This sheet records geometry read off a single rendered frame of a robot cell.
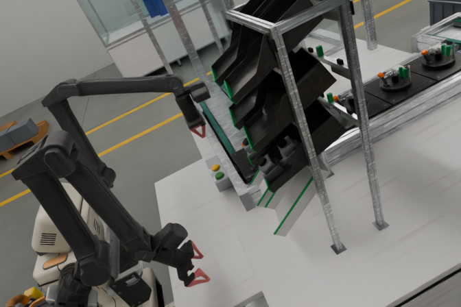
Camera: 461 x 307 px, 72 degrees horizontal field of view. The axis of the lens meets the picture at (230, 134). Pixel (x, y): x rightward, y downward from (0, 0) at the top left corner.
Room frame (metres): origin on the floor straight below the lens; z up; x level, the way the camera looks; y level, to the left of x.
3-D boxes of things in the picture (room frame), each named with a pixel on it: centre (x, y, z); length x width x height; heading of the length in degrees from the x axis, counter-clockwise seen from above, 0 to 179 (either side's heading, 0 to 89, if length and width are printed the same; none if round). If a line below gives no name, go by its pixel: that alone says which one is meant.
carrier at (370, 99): (1.23, -0.59, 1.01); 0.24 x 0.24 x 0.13; 5
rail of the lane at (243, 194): (1.44, 0.09, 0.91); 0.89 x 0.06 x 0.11; 5
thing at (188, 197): (1.09, 0.12, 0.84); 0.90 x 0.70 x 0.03; 5
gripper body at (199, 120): (1.12, 0.11, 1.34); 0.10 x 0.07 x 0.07; 5
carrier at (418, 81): (1.25, -0.83, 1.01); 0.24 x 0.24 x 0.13; 5
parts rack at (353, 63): (0.83, -0.25, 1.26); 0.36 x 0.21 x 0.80; 5
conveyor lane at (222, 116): (1.48, -0.09, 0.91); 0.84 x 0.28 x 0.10; 5
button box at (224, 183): (1.25, 0.13, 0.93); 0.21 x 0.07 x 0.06; 5
